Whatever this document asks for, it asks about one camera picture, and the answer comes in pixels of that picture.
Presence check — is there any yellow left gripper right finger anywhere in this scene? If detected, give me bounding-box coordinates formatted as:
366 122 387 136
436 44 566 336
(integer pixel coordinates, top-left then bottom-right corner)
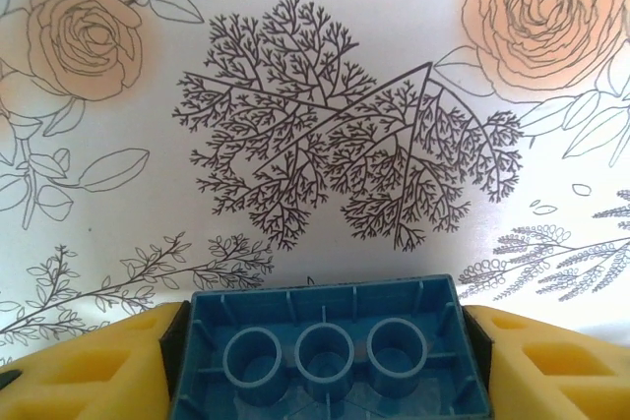
462 302 630 420

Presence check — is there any blue lego brick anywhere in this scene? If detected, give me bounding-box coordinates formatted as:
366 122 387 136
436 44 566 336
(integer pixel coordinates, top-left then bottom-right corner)
166 272 494 420

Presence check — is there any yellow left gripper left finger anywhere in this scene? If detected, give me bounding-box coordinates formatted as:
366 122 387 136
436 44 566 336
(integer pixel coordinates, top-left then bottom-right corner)
0 301 191 420

